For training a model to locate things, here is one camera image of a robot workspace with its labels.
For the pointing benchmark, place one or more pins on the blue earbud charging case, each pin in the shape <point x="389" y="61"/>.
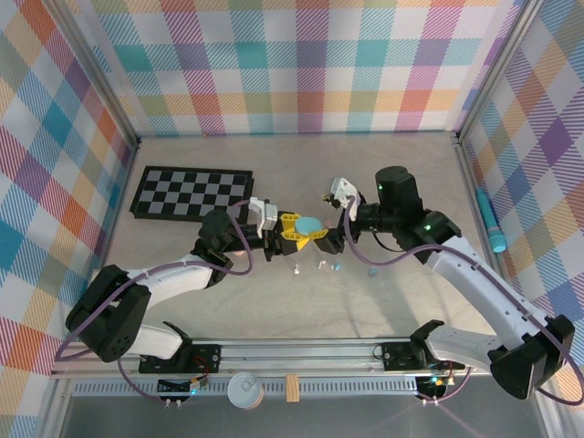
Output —
<point x="308" y="224"/>

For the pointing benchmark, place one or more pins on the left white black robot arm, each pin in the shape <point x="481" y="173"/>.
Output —
<point x="169" y="276"/>

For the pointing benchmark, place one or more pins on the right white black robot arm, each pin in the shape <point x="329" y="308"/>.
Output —
<point x="479" y="283"/>

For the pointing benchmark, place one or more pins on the black grey chessboard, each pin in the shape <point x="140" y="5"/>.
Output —
<point x="191" y="194"/>

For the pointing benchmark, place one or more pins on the blue cylindrical tube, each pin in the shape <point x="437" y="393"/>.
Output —
<point x="490" y="223"/>

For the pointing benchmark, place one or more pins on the small wooden block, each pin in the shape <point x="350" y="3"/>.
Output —
<point x="292" y="388"/>

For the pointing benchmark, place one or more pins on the small circuit board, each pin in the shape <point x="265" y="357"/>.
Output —
<point x="435" y="382"/>
<point x="191" y="385"/>

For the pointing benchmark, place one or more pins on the silver tin can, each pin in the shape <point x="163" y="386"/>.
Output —
<point x="244" y="390"/>

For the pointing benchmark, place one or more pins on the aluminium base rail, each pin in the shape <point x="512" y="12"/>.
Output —
<point x="296" y="353"/>

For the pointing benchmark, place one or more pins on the aluminium frame post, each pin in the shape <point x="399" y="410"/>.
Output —
<point x="98" y="77"/>
<point x="497" y="73"/>

